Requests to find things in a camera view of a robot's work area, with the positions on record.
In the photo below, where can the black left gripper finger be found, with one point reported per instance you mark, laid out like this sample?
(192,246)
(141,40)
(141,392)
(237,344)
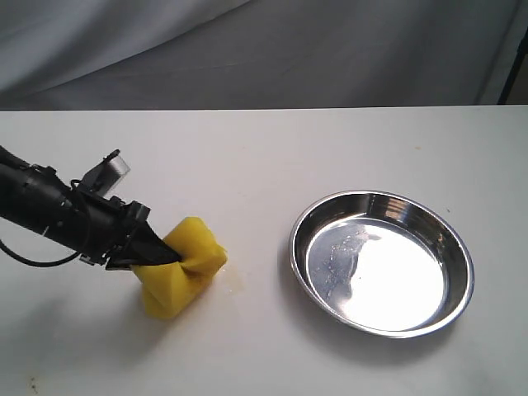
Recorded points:
(139,246)

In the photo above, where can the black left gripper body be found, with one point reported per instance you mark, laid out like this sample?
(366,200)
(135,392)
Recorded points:
(101,229)

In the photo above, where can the yellow sponge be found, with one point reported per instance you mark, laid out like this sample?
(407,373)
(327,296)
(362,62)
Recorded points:
(167,289)

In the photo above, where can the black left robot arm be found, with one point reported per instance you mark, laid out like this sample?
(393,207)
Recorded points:
(33,197)

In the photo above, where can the grey backdrop cloth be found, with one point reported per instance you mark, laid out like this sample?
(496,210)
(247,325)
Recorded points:
(203,55)

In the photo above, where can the round stainless steel dish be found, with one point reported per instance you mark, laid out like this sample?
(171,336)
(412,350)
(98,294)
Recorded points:
(381,263)

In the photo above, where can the black metal stand pole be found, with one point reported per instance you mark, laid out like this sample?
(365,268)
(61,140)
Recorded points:
(514,71)

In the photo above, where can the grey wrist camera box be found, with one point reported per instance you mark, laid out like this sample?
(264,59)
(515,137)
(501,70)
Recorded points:
(106,175)

